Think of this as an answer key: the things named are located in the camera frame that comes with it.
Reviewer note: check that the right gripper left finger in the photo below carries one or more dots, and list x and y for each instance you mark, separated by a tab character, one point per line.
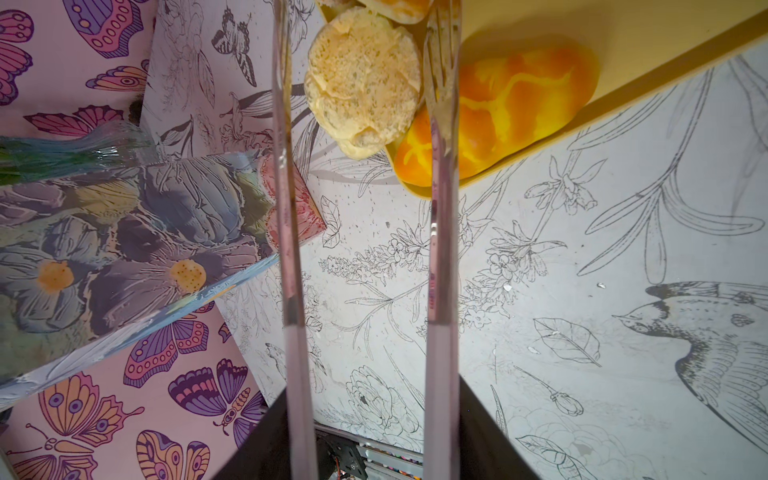
265	453

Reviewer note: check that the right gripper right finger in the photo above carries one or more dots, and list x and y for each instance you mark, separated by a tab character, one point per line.
485	452

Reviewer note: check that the floral white paper bag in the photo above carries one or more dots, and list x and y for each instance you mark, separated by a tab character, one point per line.
90	263

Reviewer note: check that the yellow bread tray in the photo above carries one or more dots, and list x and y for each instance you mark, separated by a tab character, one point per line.
642	47

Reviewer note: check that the yellow glazed bread loaf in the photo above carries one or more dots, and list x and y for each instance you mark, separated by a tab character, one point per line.
514	95

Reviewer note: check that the small oval bread roll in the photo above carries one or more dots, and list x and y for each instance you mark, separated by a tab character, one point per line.
407	12

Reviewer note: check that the glass vase with flowers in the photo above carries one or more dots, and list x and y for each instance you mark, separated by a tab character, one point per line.
111	145

